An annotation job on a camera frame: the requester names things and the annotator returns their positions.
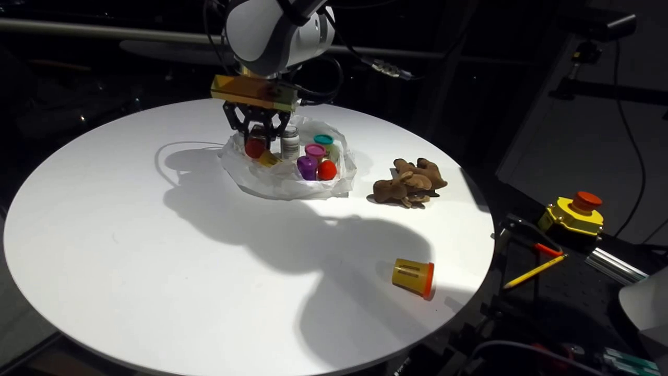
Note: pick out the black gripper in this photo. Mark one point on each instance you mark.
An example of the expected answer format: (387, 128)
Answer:
(272, 121)

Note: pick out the white pill bottle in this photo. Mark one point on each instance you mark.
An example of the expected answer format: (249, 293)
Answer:
(290, 142)

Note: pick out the teal lid playdough tub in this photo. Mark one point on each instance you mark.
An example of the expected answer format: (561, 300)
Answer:
(321, 139)

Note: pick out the purple playdough tub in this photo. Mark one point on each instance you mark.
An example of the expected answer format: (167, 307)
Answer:
(308, 168)

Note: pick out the red lid yellow tub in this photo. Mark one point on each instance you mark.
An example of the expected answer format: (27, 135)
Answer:
(413, 277)

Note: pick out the red lid spice jar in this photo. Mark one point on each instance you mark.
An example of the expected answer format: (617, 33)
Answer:
(255, 142)

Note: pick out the orange lid playdough tub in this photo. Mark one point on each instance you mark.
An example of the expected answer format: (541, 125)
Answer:
(267, 160)

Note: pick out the magenta lid playdough tub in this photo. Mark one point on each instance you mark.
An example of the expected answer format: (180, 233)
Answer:
(316, 151)

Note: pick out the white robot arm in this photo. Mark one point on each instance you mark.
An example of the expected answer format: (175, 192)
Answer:
(267, 39)

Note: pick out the white plastic bag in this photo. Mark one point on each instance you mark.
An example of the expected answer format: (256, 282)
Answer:
(283, 180)

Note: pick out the metal window railing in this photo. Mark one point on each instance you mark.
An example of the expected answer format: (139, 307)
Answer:
(106, 33)

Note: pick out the yellow emergency stop button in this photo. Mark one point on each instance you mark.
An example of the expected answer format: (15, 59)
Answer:
(579, 215)

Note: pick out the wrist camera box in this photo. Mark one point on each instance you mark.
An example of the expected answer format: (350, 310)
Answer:
(255, 92)

